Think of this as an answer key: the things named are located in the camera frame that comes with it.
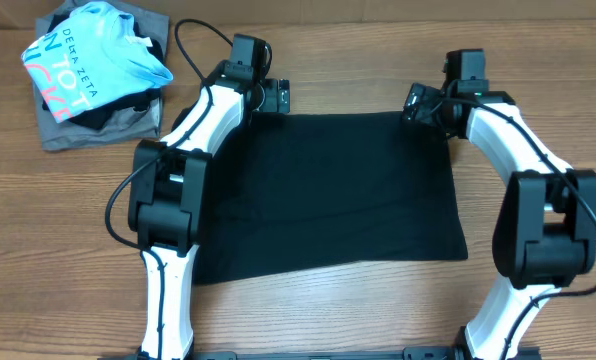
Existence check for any black t-shirt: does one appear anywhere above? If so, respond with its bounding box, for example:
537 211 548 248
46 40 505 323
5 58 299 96
194 112 468 285

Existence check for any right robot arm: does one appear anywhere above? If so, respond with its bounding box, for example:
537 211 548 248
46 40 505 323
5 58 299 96
402 49 596 360

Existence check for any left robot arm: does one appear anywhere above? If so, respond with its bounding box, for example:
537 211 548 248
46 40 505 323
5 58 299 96
128 34 290 359

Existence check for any folded black garment in stack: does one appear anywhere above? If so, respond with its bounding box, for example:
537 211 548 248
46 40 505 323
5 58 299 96
47 12 164 130

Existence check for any folded grey t-shirt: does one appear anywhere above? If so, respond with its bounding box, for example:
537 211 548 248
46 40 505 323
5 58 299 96
33 1 169 152

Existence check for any light blue printed t-shirt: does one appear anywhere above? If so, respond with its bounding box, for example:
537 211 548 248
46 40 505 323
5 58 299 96
21 1 173 123

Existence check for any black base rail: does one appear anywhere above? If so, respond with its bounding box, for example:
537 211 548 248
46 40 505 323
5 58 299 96
97 345 544 360

